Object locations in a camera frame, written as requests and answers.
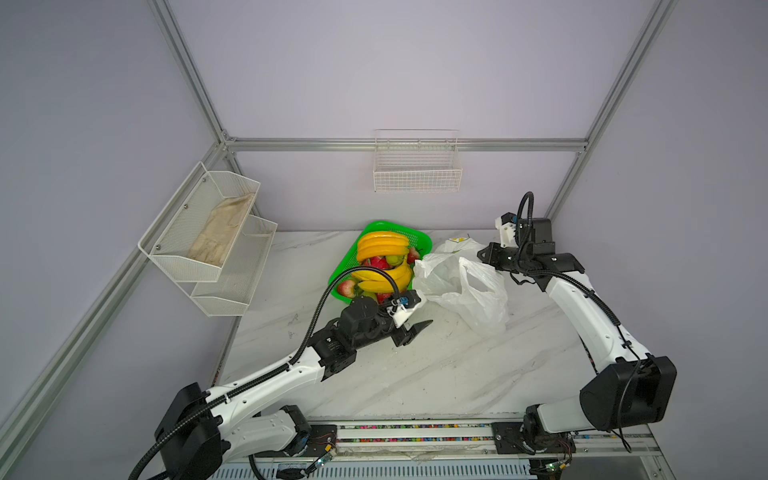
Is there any white lemon print plastic bag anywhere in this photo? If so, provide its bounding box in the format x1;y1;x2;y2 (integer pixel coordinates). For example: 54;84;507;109
412;237;509;337

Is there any yellow banana bunch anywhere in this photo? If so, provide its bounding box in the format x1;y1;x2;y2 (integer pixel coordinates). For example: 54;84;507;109
356;231;410;262
351;263;413;293

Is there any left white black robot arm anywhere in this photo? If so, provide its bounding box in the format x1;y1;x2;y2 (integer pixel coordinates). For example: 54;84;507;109
149;290;430;479

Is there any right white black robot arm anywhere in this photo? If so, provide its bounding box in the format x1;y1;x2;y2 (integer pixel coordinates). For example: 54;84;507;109
478;213;677;453

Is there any green pear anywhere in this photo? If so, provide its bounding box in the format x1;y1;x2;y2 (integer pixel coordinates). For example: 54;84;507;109
358;291;379;304

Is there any red dragon fruit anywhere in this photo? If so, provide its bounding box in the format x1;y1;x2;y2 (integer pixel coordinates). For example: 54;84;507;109
362;256;391;270

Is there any green guava fruit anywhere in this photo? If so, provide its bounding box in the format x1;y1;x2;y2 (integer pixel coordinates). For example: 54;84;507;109
384;255;406;268

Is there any lower white mesh shelf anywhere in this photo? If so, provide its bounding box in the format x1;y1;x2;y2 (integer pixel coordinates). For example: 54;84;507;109
191;215;278;317

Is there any white mesh shelf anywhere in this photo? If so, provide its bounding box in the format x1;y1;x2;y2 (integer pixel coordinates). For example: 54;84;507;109
138;163;260;283
191;215;278;317

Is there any beige cloth in shelf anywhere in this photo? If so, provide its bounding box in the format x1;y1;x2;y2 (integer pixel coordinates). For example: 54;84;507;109
187;193;255;267

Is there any upper white mesh shelf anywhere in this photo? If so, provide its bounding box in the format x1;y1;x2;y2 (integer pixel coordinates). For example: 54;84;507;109
138;163;260;283

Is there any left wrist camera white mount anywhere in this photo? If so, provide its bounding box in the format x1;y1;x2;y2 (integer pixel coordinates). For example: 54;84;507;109
386;290;424;328

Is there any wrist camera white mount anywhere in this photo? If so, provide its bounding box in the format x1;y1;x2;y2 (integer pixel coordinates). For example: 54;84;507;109
494;212;518;248
386;290;424;328

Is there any right black cable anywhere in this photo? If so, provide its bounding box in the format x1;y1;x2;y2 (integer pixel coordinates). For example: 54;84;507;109
509;191;659;454

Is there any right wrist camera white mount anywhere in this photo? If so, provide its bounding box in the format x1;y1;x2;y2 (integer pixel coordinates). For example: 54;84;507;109
494;212;518;248

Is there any left black corrugated cable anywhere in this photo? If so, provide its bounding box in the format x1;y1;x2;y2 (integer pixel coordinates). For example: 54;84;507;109
127;266;402;480

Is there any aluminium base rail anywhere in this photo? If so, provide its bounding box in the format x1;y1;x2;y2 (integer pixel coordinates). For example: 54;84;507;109
203;415;677;480

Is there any white wire wall basket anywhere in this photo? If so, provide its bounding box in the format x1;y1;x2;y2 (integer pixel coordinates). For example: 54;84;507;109
373;129;463;194

